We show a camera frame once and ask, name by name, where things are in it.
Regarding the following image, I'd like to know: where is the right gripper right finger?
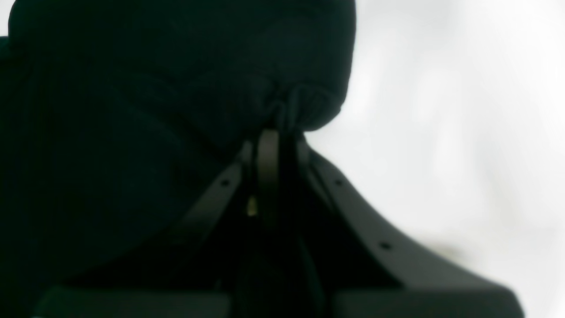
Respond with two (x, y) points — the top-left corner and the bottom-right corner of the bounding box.
(295, 137), (524, 318)

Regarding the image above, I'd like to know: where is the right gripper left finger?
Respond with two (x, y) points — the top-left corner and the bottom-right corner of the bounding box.
(36, 129), (280, 318)

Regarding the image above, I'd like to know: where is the black T-shirt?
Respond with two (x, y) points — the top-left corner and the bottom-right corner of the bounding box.
(1, 0), (356, 318)

